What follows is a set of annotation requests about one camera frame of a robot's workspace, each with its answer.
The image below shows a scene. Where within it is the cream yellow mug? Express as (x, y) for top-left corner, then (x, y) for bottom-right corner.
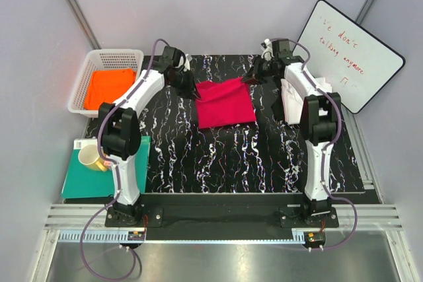
(78, 145), (108, 172)

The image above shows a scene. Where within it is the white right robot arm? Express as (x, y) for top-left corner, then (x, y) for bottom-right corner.
(242, 38), (342, 227)

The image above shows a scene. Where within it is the black marbled table mat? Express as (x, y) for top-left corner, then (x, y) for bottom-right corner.
(82, 53), (366, 194)

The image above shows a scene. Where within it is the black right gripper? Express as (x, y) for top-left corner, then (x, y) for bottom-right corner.
(241, 55), (278, 85)

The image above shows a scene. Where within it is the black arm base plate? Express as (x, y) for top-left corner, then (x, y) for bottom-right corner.
(105, 194), (339, 229)

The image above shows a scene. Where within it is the folded white t shirt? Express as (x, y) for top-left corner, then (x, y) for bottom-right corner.
(281, 76), (322, 125)

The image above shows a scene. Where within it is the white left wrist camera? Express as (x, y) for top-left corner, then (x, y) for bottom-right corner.
(179, 53), (192, 72)

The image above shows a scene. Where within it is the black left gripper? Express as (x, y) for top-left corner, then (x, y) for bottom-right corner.
(168, 68), (201, 100)

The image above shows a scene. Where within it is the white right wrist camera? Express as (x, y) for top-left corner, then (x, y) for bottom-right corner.
(261, 39), (274, 61)

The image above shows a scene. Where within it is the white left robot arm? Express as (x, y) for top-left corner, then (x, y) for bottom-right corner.
(97, 46), (200, 227)

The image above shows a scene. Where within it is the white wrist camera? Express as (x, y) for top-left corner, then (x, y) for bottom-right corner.
(261, 39), (274, 61)
(179, 53), (192, 72)

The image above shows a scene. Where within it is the aluminium frame rail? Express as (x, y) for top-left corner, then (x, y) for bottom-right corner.
(44, 203), (406, 230)

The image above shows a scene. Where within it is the green paper folder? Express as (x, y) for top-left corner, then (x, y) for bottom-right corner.
(61, 136), (151, 199)

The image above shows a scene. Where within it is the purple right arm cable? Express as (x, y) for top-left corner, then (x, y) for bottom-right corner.
(270, 38), (358, 252)

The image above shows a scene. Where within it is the white whiteboard black frame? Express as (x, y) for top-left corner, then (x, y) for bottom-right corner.
(298, 0), (406, 114)

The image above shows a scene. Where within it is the orange t shirt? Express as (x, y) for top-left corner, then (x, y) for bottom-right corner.
(83, 68), (136, 110)

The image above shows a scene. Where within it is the crimson red t shirt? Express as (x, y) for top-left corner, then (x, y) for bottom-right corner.
(196, 77), (256, 129)

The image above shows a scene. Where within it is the white plastic basket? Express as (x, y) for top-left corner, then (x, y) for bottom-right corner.
(67, 48), (144, 118)

